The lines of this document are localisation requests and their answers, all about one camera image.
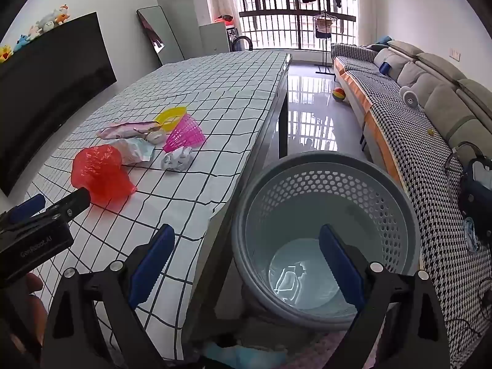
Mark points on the leaning floor mirror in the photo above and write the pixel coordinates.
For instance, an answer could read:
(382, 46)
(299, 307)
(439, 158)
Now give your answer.
(159, 34)

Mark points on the blue white pouch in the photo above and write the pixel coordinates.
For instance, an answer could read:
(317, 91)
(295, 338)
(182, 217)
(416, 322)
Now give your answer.
(471, 232)

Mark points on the pink snack wrapper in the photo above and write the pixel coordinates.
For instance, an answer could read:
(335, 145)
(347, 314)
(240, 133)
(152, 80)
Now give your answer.
(123, 128)

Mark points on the white blue wrapper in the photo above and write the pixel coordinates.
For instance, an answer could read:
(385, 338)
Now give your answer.
(134, 152)

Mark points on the black backpack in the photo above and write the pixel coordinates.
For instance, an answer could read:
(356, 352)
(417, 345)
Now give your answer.
(476, 198)

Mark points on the black clothes stand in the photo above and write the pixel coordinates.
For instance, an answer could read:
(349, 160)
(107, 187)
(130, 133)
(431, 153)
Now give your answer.
(324, 57)

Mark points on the light blue cloth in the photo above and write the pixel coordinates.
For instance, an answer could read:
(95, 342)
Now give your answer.
(238, 355)

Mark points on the white checked tablecloth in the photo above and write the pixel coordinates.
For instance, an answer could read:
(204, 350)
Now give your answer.
(215, 92)

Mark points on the grey sofa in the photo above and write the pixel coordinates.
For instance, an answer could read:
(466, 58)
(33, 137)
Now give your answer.
(438, 92)

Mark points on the black television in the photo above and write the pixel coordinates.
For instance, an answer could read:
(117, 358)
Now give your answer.
(50, 103)

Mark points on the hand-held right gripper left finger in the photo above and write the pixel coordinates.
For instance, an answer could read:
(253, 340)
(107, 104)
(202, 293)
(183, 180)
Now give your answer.
(152, 265)

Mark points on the black hoop appliance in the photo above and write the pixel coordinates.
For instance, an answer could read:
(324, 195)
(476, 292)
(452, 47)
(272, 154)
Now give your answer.
(243, 40)

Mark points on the window security grille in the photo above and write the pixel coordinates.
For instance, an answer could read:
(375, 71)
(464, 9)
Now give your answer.
(269, 17)

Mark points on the pink hanging garment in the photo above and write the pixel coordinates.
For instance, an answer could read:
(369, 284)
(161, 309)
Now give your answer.
(324, 27)

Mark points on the grey cabinet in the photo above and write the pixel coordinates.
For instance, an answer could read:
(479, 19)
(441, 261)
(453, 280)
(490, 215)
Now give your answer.
(213, 36)

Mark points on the person's left hand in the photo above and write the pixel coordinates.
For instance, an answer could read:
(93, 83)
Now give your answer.
(34, 282)

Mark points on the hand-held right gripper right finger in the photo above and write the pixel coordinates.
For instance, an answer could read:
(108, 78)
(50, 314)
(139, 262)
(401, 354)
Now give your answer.
(342, 265)

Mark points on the orange bag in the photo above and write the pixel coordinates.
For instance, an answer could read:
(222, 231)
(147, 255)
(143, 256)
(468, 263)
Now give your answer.
(223, 18)

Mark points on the red plastic bag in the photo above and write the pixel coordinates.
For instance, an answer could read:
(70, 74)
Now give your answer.
(100, 176)

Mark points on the pink fluffy rug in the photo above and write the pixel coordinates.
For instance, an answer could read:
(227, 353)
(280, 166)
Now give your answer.
(319, 349)

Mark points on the white paper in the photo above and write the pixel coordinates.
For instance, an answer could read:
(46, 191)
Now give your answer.
(176, 159)

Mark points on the houndstooth sofa cover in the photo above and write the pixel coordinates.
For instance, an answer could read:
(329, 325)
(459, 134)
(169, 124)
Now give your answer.
(415, 153)

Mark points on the row of plush toys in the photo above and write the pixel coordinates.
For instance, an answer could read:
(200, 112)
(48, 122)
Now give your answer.
(53, 17)

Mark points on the colourful striped ball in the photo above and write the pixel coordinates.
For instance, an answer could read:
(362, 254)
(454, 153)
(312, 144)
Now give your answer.
(339, 94)

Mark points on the beige round object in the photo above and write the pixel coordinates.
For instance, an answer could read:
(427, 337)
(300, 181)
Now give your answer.
(155, 137)

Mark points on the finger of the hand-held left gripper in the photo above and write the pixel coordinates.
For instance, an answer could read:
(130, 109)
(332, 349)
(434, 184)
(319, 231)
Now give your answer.
(27, 205)
(73, 200)

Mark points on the grey perforated wastebasket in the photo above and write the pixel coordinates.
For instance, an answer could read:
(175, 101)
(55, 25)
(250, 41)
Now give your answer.
(330, 184)

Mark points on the wall switch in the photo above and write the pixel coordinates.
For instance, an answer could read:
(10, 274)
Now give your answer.
(455, 53)

